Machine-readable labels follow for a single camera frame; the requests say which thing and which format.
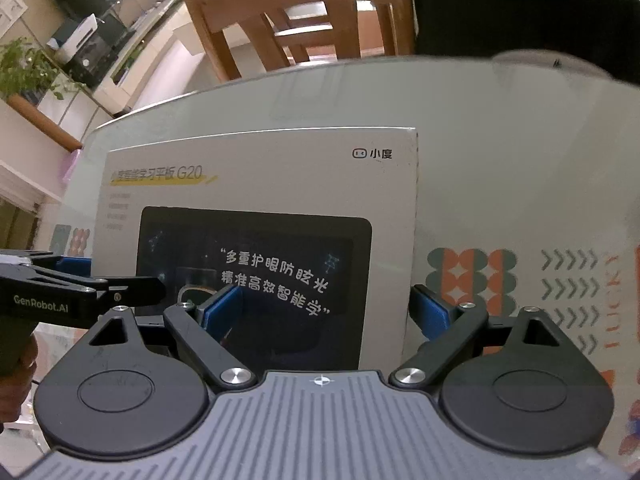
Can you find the patterned glass-covered desktop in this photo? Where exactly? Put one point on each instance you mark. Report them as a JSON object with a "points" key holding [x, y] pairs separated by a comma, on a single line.
{"points": [[500, 185]]}

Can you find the white television cabinet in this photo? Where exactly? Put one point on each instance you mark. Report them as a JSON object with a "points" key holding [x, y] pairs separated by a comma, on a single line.
{"points": [[145, 55]]}

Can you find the black chair back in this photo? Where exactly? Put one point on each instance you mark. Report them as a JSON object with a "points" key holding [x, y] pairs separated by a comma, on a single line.
{"points": [[525, 5]]}

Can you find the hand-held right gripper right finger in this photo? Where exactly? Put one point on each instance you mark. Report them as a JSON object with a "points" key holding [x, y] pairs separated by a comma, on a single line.
{"points": [[429, 312]]}

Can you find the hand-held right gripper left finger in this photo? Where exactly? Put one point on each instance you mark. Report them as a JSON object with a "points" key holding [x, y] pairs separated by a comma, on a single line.
{"points": [[222, 310]]}

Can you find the framed wall picture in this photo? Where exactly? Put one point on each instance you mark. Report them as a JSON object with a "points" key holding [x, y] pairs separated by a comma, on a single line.
{"points": [[12, 7]]}

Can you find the person's left hand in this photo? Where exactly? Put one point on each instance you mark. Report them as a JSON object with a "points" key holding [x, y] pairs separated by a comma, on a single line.
{"points": [[17, 385]]}

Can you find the white printer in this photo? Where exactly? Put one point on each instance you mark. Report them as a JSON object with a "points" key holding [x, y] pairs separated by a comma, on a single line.
{"points": [[75, 37]]}

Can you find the white box lid tablet print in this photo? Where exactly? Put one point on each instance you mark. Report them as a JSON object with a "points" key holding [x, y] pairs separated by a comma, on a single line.
{"points": [[275, 175]]}

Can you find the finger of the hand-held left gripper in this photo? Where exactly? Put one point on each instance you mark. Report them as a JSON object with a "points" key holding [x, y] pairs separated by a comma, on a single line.
{"points": [[140, 291], [75, 265]]}

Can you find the green potted plant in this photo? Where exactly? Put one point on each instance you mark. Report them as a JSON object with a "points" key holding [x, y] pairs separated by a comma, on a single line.
{"points": [[30, 72]]}

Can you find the wooden chair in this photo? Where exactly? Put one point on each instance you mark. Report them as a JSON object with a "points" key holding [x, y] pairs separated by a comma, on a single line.
{"points": [[300, 20]]}

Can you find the brown wooden post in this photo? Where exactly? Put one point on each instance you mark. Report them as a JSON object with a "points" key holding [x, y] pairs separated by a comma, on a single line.
{"points": [[40, 120]]}

